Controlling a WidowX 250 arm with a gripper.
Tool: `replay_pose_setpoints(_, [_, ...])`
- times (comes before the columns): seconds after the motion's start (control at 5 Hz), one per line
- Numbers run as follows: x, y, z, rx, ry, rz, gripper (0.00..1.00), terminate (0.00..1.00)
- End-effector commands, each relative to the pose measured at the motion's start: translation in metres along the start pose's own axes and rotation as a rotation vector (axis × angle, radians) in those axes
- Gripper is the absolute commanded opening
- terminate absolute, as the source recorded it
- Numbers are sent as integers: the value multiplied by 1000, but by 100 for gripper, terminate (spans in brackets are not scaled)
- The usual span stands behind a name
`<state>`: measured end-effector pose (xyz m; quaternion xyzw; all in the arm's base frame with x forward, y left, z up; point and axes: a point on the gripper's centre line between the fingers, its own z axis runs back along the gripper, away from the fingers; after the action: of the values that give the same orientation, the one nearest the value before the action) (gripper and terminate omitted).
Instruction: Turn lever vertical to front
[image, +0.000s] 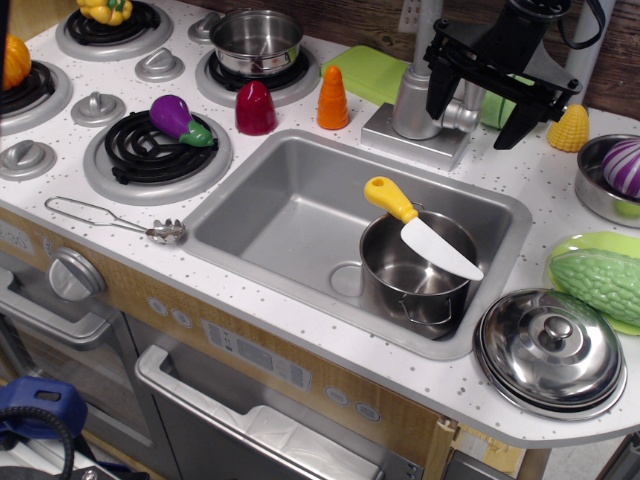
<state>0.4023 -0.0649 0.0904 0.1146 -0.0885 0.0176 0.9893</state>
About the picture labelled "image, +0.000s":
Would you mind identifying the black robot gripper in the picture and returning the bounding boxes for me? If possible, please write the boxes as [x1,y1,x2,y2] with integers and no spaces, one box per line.
[424,18,582,150]

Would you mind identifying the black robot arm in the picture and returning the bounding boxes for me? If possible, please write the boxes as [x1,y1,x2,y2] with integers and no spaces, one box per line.
[424,1,582,150]

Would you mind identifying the silver toy faucet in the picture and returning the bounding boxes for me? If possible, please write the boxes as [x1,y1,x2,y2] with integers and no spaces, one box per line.
[361,0,486,171]

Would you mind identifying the yellow toy corn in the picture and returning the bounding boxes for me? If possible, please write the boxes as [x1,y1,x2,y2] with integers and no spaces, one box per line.
[547,104,590,153]

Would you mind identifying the steel bowl at right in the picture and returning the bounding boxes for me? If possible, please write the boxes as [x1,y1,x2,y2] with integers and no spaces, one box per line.
[574,134,639,229]

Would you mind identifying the purple striped toy onion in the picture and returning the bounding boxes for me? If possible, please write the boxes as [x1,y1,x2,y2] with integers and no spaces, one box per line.
[602,139,639,199]

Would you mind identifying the orange toy carrot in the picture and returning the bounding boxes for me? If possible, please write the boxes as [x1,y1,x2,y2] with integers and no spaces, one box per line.
[317,65,349,130]

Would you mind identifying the back right black burner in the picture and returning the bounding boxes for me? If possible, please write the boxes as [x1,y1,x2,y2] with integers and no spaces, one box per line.
[195,47,320,107]

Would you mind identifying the black burner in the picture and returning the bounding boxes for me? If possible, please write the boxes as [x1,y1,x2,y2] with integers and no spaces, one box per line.
[55,1,173,62]
[1,61,72,136]
[83,111,232,206]
[195,47,320,107]

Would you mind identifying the steel pot in sink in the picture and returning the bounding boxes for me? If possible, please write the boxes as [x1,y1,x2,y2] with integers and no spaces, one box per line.
[359,214,471,340]

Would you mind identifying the light green plate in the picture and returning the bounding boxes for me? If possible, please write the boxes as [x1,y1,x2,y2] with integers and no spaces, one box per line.
[548,232,639,336]

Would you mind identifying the green toy bitter melon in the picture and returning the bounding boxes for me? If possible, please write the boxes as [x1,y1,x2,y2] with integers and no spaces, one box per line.
[549,249,639,326]

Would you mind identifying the grey toy sink basin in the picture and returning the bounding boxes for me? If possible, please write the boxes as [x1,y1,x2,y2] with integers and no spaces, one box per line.
[183,130,532,361]

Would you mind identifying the dark red toy pepper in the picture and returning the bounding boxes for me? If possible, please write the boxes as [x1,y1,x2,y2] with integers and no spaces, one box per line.
[235,80,277,136]

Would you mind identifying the steel pot on burner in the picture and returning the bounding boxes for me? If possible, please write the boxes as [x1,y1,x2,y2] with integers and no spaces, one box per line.
[209,9,303,78]

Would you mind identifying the steel pot lid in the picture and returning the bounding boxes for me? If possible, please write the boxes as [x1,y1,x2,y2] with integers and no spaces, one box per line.
[474,289,627,421]

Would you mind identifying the silver stove knob top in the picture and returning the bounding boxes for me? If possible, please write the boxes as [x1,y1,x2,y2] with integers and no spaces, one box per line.
[187,12,222,44]

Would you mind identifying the silver stove knob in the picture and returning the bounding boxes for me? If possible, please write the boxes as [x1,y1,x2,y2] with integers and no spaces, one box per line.
[1,140,57,182]
[187,12,222,44]
[135,48,185,83]
[71,91,126,128]

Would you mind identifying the purple toy eggplant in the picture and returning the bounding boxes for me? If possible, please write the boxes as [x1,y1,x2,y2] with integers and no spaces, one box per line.
[149,95,214,148]

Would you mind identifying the silver stove knob middle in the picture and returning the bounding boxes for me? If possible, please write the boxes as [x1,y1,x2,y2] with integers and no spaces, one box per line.
[135,48,185,83]

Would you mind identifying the back left black burner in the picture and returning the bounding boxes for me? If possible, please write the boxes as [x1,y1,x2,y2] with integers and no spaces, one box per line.
[55,1,173,62]

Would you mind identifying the front right black burner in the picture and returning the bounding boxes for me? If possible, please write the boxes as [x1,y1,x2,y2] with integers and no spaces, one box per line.
[83,111,232,206]

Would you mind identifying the yellow toy bell pepper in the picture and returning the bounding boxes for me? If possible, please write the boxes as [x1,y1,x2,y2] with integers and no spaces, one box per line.
[77,0,133,26]

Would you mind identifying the silver stove knob centre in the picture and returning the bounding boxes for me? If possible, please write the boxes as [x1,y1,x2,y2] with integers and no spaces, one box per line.
[71,91,126,128]

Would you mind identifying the toy dishwasher door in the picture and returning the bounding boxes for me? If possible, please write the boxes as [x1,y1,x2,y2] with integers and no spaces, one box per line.
[136,345,424,479]

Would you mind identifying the front left black burner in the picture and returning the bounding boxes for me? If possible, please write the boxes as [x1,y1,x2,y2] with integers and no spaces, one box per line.
[1,61,72,136]

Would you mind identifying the silver oven dial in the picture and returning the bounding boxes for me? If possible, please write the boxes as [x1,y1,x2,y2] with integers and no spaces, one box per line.
[47,247,107,302]

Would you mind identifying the silver stove knob front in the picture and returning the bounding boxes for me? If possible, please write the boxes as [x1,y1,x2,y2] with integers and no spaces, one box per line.
[1,140,57,182]

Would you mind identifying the orange toy pumpkin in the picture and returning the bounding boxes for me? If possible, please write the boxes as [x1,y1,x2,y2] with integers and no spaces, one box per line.
[2,34,32,91]

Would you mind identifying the toy oven door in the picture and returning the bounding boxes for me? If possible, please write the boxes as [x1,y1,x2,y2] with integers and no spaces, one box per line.
[1,254,166,457]

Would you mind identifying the blue clamp device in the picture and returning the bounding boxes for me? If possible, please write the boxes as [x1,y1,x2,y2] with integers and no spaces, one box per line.
[1,376,88,439]

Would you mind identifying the yellow handled toy knife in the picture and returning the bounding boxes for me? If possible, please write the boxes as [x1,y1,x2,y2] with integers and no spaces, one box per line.
[364,176,484,281]

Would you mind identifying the metal wire pasta spoon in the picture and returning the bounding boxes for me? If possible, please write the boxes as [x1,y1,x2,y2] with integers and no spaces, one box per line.
[44,196,187,244]

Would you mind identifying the black cable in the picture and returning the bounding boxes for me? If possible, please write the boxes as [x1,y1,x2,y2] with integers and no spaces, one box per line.
[0,405,76,480]

